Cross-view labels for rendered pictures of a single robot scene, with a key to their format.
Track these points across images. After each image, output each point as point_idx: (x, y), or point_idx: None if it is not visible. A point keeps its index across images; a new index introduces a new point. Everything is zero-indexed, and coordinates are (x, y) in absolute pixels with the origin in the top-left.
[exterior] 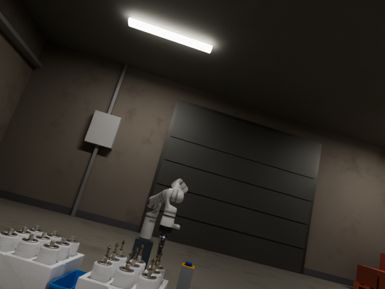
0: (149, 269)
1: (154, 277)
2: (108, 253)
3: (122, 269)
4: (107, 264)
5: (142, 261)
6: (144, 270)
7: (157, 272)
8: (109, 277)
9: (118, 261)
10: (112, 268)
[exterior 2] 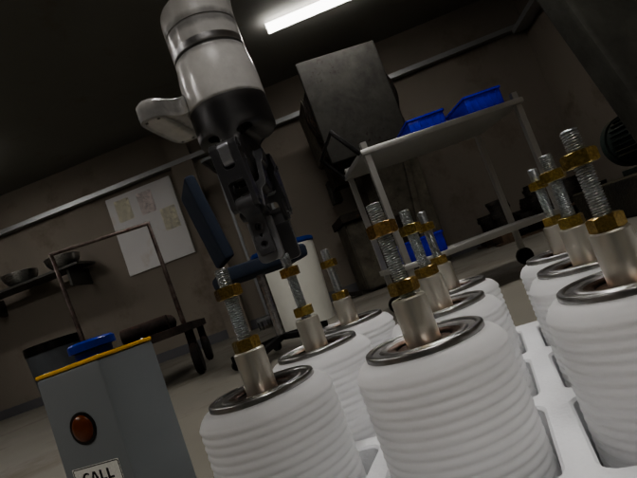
0: (347, 292)
1: (328, 327)
2: (542, 209)
3: (461, 280)
4: (539, 256)
5: (387, 351)
6: (368, 339)
7: (297, 352)
8: (540, 324)
9: (535, 279)
10: (522, 280)
